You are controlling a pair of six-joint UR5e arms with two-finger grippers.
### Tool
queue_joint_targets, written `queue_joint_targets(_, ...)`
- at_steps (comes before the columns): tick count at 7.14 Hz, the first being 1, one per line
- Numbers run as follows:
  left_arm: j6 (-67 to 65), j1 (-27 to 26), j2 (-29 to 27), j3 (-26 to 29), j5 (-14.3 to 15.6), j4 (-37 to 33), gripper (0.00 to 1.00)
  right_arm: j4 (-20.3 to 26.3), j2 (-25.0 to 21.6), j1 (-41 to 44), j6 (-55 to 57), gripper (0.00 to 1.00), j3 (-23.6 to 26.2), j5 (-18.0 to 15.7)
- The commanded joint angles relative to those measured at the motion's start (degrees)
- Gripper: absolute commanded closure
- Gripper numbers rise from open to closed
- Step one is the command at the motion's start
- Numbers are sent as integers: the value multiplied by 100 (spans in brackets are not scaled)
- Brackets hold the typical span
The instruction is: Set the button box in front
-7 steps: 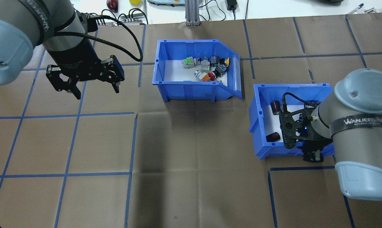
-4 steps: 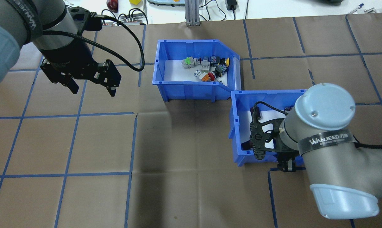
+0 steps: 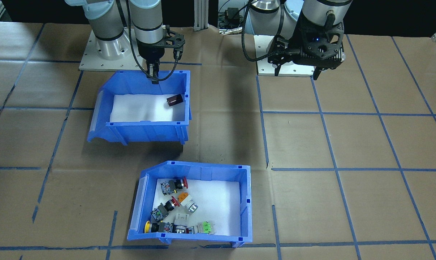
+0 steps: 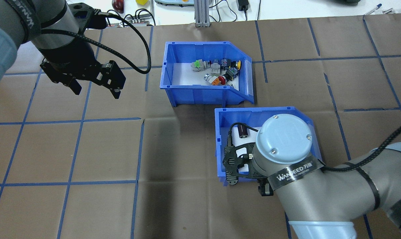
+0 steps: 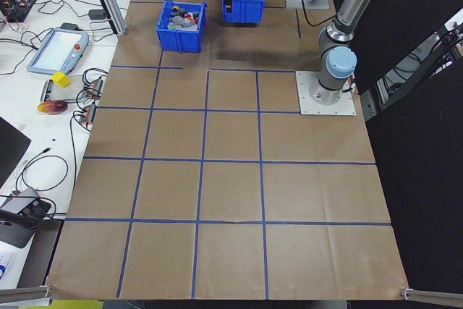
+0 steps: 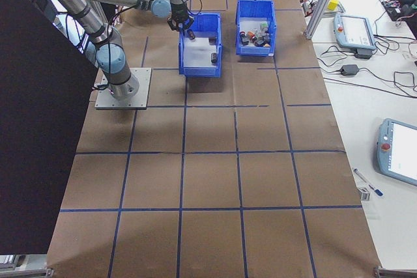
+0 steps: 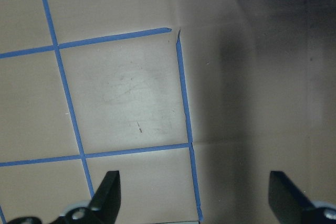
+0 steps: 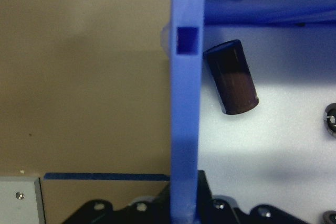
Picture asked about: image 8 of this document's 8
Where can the blue bin with black capacitors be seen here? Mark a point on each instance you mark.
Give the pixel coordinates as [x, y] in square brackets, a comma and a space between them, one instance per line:
[186, 103]

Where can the white bin liner sheet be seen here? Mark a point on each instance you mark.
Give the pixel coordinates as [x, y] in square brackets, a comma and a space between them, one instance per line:
[262, 142]

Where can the black cylindrical capacitor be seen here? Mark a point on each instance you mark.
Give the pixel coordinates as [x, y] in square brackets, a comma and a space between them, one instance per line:
[232, 82]
[331, 218]

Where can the white square base plate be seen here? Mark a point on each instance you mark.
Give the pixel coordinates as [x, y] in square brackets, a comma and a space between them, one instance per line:
[18, 203]

